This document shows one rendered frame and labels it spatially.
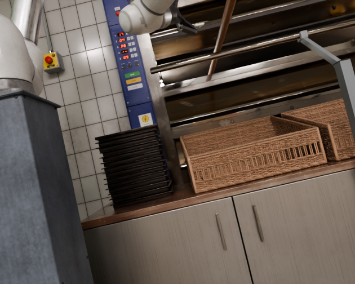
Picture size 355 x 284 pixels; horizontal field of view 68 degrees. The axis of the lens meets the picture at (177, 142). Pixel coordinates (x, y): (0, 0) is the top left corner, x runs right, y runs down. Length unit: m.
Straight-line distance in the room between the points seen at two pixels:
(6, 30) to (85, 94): 0.87
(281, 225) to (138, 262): 0.56
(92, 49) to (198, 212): 1.19
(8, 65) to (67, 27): 1.05
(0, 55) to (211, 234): 0.89
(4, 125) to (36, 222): 0.26
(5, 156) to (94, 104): 0.97
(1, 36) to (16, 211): 0.47
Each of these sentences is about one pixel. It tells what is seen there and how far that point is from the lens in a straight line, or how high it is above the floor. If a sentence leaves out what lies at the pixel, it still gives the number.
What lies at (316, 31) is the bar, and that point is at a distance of 1.45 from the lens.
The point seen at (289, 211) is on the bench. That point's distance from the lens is 1.12.
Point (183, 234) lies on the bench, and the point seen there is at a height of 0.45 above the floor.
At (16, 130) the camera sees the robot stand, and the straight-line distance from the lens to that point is 0.78.
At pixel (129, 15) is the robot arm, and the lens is 0.99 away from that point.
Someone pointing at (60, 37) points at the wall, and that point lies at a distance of 1.89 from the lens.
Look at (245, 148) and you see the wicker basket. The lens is 1.11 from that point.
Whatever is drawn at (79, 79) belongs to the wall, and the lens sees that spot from 1.76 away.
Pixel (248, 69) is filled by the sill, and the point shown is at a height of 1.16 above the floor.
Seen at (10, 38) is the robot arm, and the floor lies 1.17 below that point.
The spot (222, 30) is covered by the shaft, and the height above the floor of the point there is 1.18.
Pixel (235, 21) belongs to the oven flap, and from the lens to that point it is 1.62.
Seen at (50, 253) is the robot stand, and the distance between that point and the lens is 0.77.
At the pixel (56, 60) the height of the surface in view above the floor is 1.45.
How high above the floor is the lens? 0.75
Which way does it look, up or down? 3 degrees up
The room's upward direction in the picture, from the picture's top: 13 degrees counter-clockwise
